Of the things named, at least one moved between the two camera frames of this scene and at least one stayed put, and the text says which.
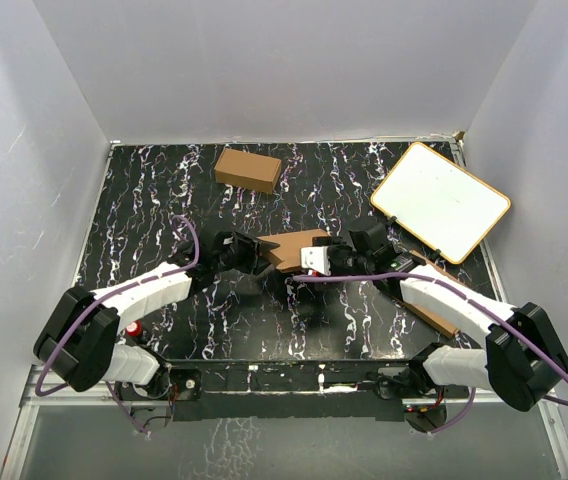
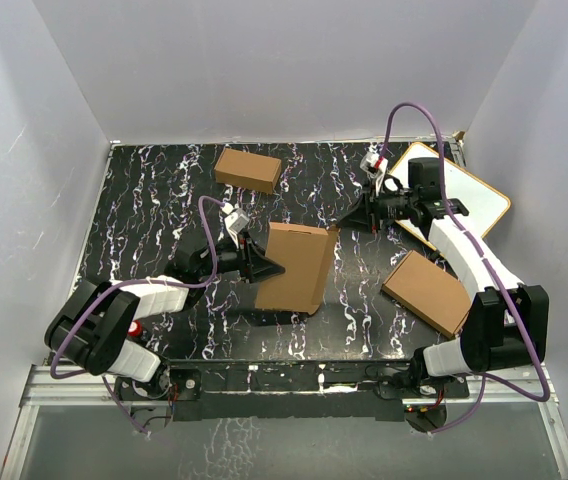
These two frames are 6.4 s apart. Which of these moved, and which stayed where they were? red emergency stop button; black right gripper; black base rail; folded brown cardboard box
Moved: black right gripper
Stayed: red emergency stop button; folded brown cardboard box; black base rail
